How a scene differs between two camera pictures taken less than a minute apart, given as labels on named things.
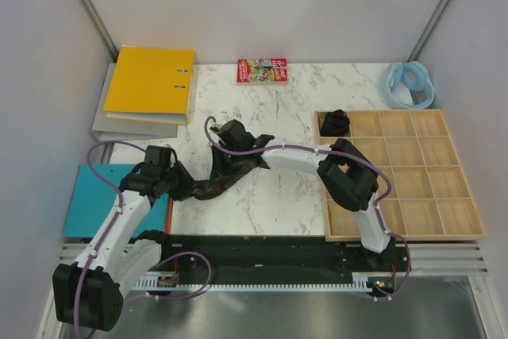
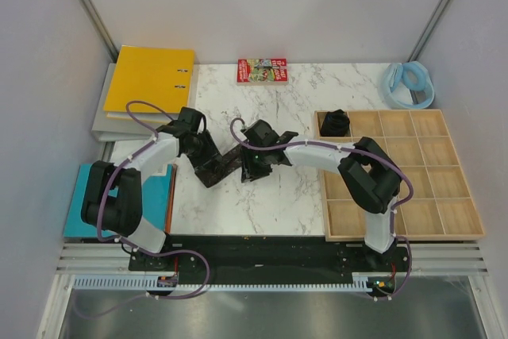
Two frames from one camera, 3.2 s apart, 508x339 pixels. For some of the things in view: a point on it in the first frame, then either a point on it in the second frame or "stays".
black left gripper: [188, 182] to [211, 152]
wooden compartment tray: [430, 197] stays
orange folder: [169, 216] stays
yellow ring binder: [151, 84] stays
